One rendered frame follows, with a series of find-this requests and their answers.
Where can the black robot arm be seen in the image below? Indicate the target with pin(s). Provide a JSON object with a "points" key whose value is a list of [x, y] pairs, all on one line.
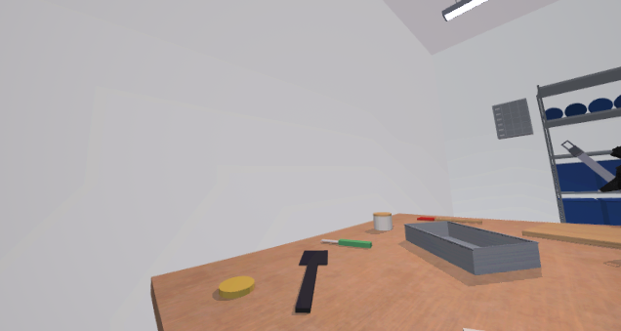
{"points": [[616, 152]]}

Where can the yellow flat disc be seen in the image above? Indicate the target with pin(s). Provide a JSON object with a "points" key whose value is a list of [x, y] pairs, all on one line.
{"points": [[236, 287]]}

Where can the light brown wooden board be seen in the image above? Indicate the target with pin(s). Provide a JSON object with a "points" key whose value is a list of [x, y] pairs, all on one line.
{"points": [[602, 236]]}

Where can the grey rectangular tray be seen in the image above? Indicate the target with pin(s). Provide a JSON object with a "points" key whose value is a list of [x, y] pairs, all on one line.
{"points": [[475, 250]]}

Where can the grey canister with wooden lid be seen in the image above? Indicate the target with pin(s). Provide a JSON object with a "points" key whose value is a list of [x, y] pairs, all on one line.
{"points": [[383, 221]]}

